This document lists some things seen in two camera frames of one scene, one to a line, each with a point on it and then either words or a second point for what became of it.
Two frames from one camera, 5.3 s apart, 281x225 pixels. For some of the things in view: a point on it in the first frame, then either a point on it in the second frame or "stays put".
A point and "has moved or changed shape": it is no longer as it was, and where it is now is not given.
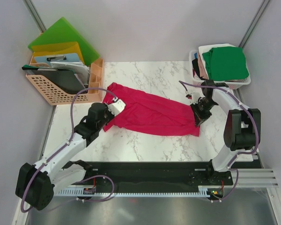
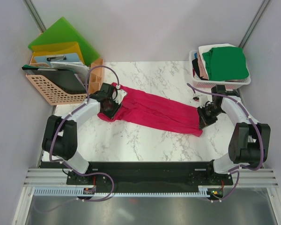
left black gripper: x=111 y=115 → x=111 y=115
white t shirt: x=203 y=49 stays put
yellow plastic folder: x=58 y=48 stays put
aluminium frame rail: x=256 y=178 stays put
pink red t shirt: x=146 y=113 has moved or changed shape
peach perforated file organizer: x=57 y=96 stays put
